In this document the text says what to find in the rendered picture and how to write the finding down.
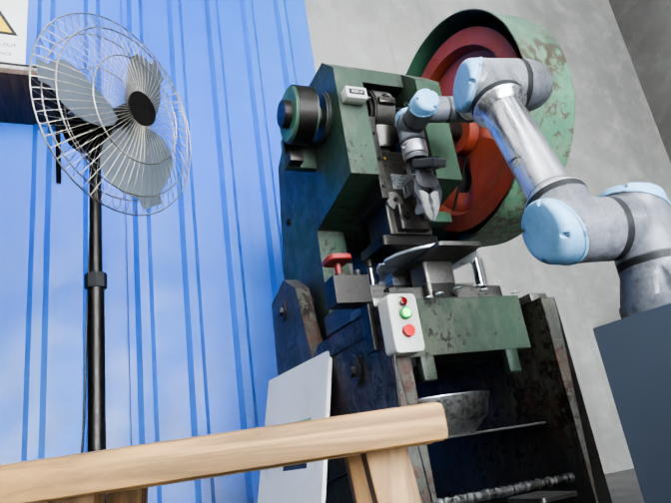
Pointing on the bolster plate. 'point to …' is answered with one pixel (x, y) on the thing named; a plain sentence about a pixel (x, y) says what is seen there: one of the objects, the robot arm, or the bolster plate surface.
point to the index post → (479, 271)
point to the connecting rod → (384, 119)
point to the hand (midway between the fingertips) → (432, 216)
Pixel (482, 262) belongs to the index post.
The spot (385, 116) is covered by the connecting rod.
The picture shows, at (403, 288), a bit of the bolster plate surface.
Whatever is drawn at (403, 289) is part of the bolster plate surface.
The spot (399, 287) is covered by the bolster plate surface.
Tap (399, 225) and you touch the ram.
